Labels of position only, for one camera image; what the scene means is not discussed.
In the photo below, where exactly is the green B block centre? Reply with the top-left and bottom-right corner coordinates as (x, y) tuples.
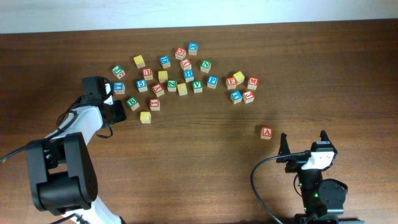
(126, 97), (139, 111)

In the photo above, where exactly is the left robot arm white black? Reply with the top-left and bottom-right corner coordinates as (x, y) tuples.
(26, 77), (126, 223)

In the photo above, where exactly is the red E block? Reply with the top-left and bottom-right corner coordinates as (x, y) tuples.
(226, 77), (237, 90)

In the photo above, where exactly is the green Z block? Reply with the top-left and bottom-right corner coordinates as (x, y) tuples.
(167, 80), (177, 92)

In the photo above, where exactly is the yellow block top left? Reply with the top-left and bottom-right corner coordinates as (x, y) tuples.
(133, 55), (146, 68)

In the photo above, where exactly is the red K block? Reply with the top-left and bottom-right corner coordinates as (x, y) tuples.
(180, 58), (192, 71)

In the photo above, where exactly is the green J block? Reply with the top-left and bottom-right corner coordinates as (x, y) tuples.
(111, 65), (125, 79)

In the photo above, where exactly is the green V block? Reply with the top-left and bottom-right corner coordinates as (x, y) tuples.
(193, 80), (203, 93)

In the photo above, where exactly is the red A block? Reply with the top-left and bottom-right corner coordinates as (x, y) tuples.
(261, 127), (273, 139)

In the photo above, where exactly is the blue 5 block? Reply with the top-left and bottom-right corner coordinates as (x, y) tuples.
(136, 80), (148, 92)

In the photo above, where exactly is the blue H block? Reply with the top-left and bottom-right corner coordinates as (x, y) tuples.
(183, 70), (194, 83)

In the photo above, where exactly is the blue block lower right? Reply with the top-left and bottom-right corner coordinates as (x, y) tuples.
(230, 91), (243, 104)

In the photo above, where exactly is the yellow C block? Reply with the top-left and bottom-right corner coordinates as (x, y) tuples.
(177, 83), (188, 96)

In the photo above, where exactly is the red Y block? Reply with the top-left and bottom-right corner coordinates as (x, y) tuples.
(152, 83), (165, 97)

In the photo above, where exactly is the red M block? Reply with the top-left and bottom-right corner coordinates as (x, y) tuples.
(248, 77), (259, 90)

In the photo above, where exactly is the red U block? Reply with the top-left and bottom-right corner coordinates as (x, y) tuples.
(142, 68), (153, 80)

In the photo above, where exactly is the blue D block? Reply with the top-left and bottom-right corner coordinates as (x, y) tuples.
(160, 55), (171, 69)

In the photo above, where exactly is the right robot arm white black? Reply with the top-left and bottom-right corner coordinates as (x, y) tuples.
(277, 130), (364, 224)

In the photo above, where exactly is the green N block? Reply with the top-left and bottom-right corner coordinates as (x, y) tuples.
(200, 60), (211, 73)

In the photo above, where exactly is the blue X block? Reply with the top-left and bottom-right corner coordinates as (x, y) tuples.
(188, 42), (198, 55)

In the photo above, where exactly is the blue P block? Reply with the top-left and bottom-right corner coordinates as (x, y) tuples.
(207, 76), (218, 89)

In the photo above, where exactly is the red I block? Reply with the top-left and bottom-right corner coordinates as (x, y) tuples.
(149, 98), (160, 111)

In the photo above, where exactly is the red 3 block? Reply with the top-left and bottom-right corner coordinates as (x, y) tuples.
(243, 90), (255, 104)

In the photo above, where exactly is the yellow s block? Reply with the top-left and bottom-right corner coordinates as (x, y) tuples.
(158, 70), (169, 83)
(139, 111), (152, 124)

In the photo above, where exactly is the red C block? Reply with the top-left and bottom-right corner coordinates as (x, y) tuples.
(175, 47), (187, 60)

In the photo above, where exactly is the yellow block by E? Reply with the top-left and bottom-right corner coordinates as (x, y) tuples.
(233, 71), (245, 85)

